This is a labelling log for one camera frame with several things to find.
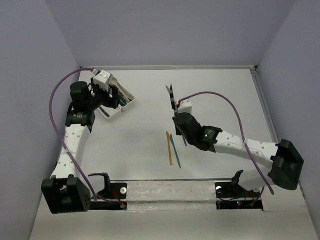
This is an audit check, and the white container compartment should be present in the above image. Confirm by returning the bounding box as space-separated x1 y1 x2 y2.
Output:
118 81 136 112
97 105 121 123

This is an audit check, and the purple cable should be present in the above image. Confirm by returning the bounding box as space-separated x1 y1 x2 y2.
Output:
178 91 275 208
48 67 126 210

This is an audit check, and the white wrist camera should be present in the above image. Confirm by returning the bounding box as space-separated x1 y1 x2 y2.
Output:
91 68 113 92
177 99 192 114

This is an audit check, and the beige plastic spoon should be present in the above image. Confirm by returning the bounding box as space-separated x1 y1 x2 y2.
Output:
110 77 119 88

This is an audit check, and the aluminium rail right edge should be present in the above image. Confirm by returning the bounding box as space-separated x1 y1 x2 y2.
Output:
250 69 279 142

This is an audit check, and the white container left compartment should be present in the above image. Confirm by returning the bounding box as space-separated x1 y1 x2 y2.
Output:
97 105 121 123

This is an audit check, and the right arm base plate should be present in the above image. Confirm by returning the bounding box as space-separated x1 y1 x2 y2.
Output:
214 181 264 210

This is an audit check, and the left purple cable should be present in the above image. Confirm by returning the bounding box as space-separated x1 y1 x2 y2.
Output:
48 67 126 210

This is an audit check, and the steel knife dark handle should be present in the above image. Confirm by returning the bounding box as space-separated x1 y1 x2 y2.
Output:
99 107 110 118

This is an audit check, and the gold spoon teal handle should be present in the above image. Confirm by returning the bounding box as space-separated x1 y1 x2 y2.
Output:
119 100 127 107

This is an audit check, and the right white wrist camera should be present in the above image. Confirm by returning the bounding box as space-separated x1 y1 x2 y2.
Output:
177 99 192 114

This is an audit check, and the aluminium rail back edge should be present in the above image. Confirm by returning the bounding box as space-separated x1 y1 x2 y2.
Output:
88 65 256 71

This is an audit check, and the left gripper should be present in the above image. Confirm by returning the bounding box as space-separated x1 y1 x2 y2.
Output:
86 77 122 111

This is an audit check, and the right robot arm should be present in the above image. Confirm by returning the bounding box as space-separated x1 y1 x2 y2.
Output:
172 112 304 196

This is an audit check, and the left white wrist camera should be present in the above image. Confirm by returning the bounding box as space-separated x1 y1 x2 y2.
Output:
91 68 113 92

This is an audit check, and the orange plastic knife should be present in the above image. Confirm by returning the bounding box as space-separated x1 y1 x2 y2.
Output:
165 131 172 166

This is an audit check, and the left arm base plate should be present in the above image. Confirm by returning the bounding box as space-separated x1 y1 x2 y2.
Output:
88 182 128 211

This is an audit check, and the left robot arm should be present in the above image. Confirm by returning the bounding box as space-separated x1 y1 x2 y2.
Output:
41 81 120 214

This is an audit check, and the blue plastic knife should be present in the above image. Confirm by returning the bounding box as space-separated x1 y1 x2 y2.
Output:
182 136 187 146

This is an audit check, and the white front cover board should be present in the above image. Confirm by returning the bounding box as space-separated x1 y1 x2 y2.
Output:
30 189 317 240

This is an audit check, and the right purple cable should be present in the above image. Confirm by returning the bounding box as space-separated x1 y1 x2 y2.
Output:
178 91 275 208

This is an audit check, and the aluminium rail edge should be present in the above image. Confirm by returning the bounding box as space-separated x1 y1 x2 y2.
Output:
88 65 256 71
250 69 279 142

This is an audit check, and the teal plastic knife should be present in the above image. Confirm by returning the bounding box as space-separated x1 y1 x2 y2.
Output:
169 134 182 169

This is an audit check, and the white container right compartment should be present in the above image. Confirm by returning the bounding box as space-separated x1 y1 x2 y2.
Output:
118 81 136 112

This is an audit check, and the steel knife pink handle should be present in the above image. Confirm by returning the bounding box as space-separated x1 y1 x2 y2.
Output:
168 85 178 116

